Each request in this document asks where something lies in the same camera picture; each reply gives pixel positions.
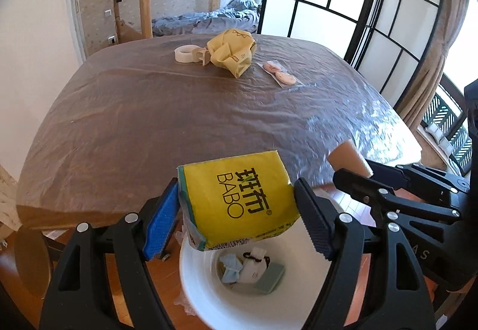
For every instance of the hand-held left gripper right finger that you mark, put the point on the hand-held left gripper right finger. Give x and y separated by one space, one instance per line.
315 220

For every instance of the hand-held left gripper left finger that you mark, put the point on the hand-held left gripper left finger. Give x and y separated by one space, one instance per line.
160 225

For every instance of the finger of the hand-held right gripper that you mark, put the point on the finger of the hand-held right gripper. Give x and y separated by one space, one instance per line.
358 188
422 180

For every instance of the beige paper cup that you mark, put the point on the beige paper cup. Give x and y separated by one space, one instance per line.
349 158

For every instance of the yellow tissue packet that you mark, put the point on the yellow tissue packet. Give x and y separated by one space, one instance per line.
235 195

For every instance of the white round bin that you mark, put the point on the white round bin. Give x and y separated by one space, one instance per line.
209 300

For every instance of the window lattice railing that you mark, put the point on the window lattice railing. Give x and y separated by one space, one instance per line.
448 128

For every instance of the green sponge block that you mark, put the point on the green sponge block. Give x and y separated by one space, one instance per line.
270 277

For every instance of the white pouch with black tie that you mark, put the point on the white pouch with black tie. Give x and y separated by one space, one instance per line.
255 264

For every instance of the light blue cloth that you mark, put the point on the light blue cloth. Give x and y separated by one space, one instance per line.
229 270

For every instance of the beige curtain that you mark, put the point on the beige curtain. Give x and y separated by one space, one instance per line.
440 65

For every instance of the wooden table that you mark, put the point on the wooden table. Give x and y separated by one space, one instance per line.
31 262

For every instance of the pink round pads packet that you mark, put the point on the pink round pads packet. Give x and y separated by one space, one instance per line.
278 72

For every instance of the black framed translucent screen panel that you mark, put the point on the black framed translucent screen panel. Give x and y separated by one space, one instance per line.
317 12
407 35

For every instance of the white tape roll dispenser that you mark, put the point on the white tape roll dispenser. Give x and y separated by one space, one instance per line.
185 53

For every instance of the pale yellow plastic bag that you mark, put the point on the pale yellow plastic bag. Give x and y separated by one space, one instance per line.
227 52

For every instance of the grey duvet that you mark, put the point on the grey duvet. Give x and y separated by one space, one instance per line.
201 20

